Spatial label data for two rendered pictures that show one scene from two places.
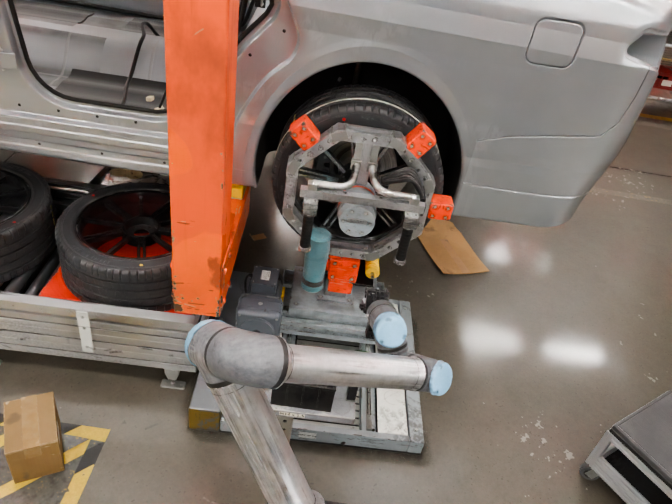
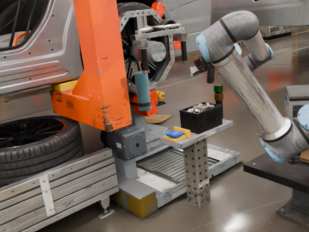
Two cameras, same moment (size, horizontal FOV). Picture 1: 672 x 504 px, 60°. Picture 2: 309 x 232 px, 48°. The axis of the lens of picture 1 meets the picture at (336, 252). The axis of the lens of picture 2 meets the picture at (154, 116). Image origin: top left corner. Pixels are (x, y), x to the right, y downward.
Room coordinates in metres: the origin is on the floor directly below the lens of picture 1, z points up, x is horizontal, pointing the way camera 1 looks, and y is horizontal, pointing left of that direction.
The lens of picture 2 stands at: (-0.14, 1.29, 1.11)
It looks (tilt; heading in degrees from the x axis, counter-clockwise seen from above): 17 degrees down; 326
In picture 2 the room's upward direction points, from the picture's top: 6 degrees counter-clockwise
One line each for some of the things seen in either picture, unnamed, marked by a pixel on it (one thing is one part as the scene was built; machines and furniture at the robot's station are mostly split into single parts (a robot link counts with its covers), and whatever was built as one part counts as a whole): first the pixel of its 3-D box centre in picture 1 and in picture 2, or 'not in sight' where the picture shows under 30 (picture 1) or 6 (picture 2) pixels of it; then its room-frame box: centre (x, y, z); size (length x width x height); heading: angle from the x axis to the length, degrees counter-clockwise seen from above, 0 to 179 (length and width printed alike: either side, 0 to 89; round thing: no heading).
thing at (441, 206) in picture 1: (439, 207); (174, 44); (1.89, -0.35, 0.85); 0.09 x 0.08 x 0.07; 94
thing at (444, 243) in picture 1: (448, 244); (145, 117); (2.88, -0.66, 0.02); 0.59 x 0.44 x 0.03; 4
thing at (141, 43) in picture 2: (310, 202); (140, 43); (1.65, 0.11, 0.93); 0.09 x 0.05 x 0.05; 4
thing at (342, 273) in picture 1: (342, 265); (144, 101); (1.90, -0.04, 0.48); 0.16 x 0.12 x 0.17; 4
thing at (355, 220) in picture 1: (356, 206); (148, 51); (1.79, -0.05, 0.85); 0.21 x 0.14 x 0.14; 4
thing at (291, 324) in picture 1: (332, 305); (139, 143); (2.03, -0.03, 0.13); 0.50 x 0.36 x 0.10; 94
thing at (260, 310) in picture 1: (262, 307); (119, 147); (1.80, 0.27, 0.26); 0.42 x 0.18 x 0.35; 4
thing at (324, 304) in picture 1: (338, 275); (136, 120); (2.03, -0.03, 0.32); 0.40 x 0.30 x 0.28; 94
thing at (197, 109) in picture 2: (304, 378); (201, 116); (1.24, 0.03, 0.51); 0.20 x 0.14 x 0.13; 93
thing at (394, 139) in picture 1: (357, 196); (142, 51); (1.86, -0.04, 0.85); 0.54 x 0.07 x 0.54; 94
